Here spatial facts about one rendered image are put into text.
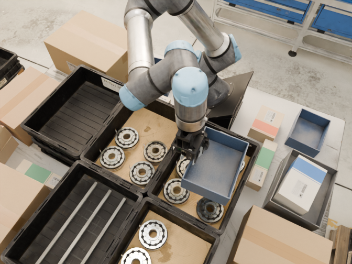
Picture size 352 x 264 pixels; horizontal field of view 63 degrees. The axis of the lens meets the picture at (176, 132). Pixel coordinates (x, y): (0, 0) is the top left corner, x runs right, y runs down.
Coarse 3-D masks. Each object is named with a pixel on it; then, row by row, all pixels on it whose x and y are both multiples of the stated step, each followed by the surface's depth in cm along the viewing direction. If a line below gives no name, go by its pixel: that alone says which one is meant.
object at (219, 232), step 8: (224, 128) 118; (240, 136) 116; (256, 144) 114; (256, 152) 112; (168, 160) 110; (248, 168) 109; (160, 176) 106; (152, 184) 104; (240, 184) 105; (240, 192) 104; (160, 200) 101; (176, 208) 100; (232, 208) 101; (192, 216) 99; (200, 224) 97; (224, 224) 98; (216, 232) 96
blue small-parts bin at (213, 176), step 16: (208, 128) 93; (224, 144) 97; (240, 144) 93; (208, 160) 94; (224, 160) 94; (240, 160) 93; (192, 176) 91; (208, 176) 91; (224, 176) 92; (208, 192) 83; (224, 192) 89
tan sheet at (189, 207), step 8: (248, 160) 122; (176, 176) 117; (240, 176) 118; (160, 192) 113; (176, 192) 113; (192, 192) 114; (192, 200) 112; (184, 208) 110; (192, 208) 110; (208, 208) 110; (224, 208) 111; (216, 224) 107
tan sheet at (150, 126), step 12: (144, 108) 134; (132, 120) 131; (144, 120) 131; (156, 120) 131; (168, 120) 131; (144, 132) 128; (156, 132) 128; (168, 132) 128; (168, 144) 125; (132, 156) 121; (156, 168) 119
